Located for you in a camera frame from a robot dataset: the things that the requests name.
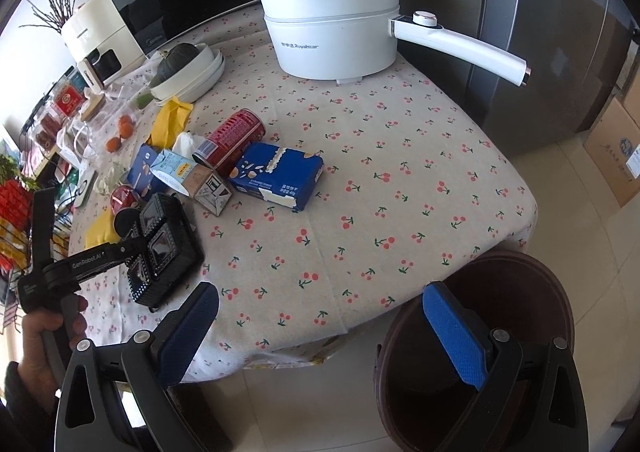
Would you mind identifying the orange tangerine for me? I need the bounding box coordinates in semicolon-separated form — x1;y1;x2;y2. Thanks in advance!
118;122;134;139
105;137;122;153
118;114;134;124

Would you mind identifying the small red can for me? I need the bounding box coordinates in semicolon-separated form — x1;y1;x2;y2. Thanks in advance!
110;185;141;215

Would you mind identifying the light blue milk carton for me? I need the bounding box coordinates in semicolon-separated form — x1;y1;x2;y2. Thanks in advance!
151;149;232;216

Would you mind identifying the glass jar wooden lid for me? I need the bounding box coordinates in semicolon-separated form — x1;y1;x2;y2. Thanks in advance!
56;95;139;171

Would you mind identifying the brown round trash bin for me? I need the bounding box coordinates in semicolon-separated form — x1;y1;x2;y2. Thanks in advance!
374;251;588;451

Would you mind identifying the white bowl green handle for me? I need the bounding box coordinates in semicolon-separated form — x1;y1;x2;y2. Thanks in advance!
136;43;226;108

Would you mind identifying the dark green pumpkin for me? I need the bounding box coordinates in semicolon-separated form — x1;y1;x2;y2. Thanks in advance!
150;43;200;87

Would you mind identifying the white electric cooking pot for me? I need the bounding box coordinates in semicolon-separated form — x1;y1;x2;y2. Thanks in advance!
260;0;530;86

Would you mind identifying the black plastic food tray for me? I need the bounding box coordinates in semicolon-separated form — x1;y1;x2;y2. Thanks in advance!
122;192;204;311

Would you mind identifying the cardboard box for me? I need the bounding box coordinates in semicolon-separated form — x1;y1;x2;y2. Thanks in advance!
584;98;639;206
623;78;640;126

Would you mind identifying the dark blue small carton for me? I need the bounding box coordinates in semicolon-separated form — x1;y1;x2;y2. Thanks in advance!
126;143;168;202

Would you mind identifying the blue snack box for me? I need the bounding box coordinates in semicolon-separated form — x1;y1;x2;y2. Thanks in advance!
228;142;324;212

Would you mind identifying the person's left hand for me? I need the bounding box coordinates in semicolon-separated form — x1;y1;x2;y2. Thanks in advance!
17;308;64;414

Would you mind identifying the red soda can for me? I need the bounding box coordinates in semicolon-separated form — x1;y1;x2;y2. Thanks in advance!
192;108;266;178

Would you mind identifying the grey refrigerator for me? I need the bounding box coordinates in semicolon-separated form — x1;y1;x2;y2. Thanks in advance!
398;0;634;157

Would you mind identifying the white tissue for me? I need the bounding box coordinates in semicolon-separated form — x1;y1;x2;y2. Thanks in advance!
171;131;205;159

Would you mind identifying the cherry print tablecloth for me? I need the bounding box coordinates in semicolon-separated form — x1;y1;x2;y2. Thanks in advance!
67;2;540;383

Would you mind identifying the cream white air fryer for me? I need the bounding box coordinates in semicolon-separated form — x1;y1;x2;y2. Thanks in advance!
61;0;146;93

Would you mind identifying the yellow snack wrapper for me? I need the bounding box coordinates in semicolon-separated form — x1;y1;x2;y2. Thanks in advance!
146;97;193;149

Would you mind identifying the black wire rack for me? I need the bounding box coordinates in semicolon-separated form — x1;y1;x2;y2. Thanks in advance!
1;153;68;279

